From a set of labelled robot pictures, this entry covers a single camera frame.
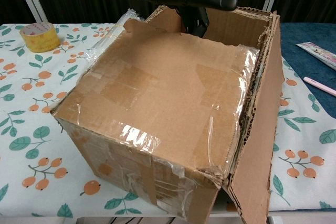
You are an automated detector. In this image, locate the brown cardboard shipping box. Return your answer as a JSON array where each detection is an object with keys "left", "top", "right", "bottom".
[{"left": 49, "top": 5, "right": 286, "bottom": 224}]

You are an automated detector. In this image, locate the white straws bundle in plastic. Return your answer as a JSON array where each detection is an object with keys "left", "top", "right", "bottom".
[{"left": 90, "top": 8, "right": 145, "bottom": 59}]

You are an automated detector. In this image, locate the dark blue towel mat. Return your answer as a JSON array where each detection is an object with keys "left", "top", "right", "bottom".
[{"left": 279, "top": 22, "right": 336, "bottom": 127}]

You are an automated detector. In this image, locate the white patterned toothpaste tube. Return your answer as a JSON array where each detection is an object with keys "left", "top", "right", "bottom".
[{"left": 296, "top": 41, "right": 336, "bottom": 71}]

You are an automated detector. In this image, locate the yellow packing tape roll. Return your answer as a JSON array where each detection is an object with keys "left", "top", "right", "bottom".
[{"left": 19, "top": 23, "right": 61, "bottom": 53}]

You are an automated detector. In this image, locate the pink toothbrush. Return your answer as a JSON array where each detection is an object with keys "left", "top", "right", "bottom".
[{"left": 303, "top": 76, "right": 336, "bottom": 94}]

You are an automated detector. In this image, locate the floral orange fruit tablecloth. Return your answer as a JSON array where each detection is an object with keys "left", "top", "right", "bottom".
[{"left": 0, "top": 23, "right": 336, "bottom": 218}]

